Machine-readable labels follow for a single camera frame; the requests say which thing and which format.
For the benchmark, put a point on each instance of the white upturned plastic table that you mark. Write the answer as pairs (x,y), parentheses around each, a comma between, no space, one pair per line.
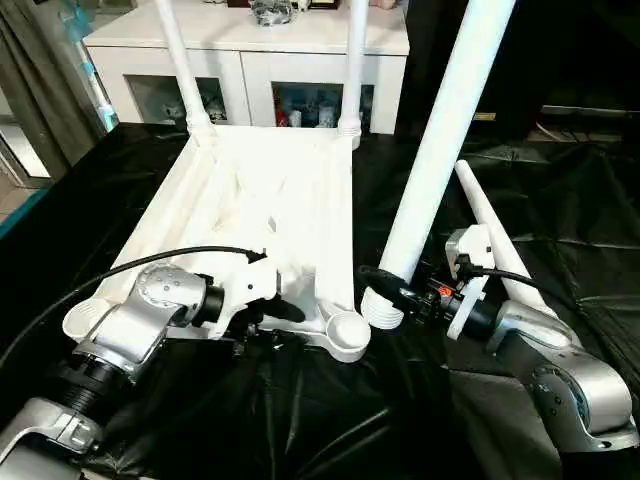
(260,200)

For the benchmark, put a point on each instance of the white plastic table leg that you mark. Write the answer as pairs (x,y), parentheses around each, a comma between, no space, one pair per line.
(450,120)
(495,230)
(354,70)
(180,60)

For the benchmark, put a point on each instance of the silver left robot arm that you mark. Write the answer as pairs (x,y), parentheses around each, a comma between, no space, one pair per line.
(140,320)

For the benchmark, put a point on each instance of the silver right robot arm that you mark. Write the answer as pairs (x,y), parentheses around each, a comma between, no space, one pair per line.
(560,370)

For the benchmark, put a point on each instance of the black work mat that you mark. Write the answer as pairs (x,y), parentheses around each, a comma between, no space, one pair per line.
(300,420)

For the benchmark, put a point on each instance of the black case with yellow label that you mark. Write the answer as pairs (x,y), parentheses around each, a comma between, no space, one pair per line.
(560,60)

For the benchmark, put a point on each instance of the teal floor mat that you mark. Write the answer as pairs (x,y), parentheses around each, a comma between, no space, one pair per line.
(20,205)

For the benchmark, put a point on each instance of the white glass-door cabinet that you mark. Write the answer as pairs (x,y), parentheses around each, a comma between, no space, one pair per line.
(250,40)

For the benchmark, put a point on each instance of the beige plush toy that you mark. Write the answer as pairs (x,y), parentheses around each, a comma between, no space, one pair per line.
(388,3)

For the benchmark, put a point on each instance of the grey crumpled object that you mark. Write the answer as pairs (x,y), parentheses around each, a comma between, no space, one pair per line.
(272,10)

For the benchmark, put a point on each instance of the grey curtain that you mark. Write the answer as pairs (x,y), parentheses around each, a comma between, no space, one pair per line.
(45,80)

